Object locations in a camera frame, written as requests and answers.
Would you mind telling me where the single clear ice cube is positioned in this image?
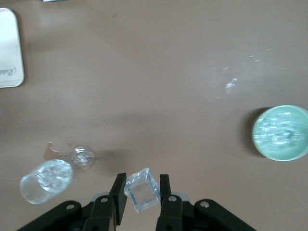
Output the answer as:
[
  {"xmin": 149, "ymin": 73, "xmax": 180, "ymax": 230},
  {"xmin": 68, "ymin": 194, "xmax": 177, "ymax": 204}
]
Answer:
[{"xmin": 123, "ymin": 167, "xmax": 161, "ymax": 213}]

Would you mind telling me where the brown table cover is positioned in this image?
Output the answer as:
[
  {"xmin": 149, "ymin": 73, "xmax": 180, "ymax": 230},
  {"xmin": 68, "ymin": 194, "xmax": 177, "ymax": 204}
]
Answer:
[{"xmin": 0, "ymin": 0, "xmax": 308, "ymax": 231}]

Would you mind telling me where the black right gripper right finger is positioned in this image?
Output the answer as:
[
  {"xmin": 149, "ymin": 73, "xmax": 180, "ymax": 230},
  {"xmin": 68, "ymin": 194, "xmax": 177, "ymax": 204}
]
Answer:
[{"xmin": 155, "ymin": 173, "xmax": 184, "ymax": 231}]

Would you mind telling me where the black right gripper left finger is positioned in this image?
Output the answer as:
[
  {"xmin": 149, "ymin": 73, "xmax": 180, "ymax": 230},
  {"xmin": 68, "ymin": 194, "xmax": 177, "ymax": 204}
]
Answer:
[{"xmin": 83, "ymin": 172, "xmax": 128, "ymax": 231}]

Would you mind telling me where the clear stemmed wine glass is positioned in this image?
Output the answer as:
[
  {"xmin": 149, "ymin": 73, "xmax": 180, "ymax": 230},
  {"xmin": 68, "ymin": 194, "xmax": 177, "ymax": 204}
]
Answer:
[{"xmin": 19, "ymin": 145, "xmax": 96, "ymax": 205}]

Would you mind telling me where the cream rabbit print tray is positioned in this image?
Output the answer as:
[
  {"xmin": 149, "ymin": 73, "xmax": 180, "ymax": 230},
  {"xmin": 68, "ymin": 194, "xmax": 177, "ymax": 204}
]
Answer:
[{"xmin": 0, "ymin": 7, "xmax": 25, "ymax": 89}]

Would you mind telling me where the pale green ceramic bowl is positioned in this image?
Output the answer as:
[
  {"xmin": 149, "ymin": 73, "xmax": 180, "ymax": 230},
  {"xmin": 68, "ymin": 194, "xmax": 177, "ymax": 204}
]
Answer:
[{"xmin": 252, "ymin": 104, "xmax": 308, "ymax": 161}]

